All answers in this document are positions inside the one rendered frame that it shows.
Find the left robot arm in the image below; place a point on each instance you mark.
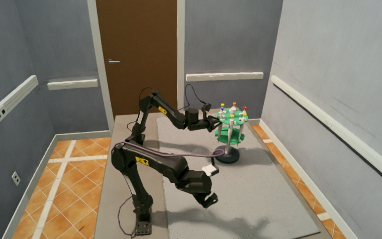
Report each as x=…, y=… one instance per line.
x=179, y=120

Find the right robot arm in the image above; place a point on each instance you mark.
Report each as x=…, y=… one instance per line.
x=176, y=169

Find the white pipette with blue button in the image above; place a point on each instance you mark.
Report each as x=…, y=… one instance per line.
x=220, y=117

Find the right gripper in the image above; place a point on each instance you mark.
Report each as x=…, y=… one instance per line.
x=200, y=197

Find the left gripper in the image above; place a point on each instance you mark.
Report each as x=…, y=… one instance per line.
x=208, y=122

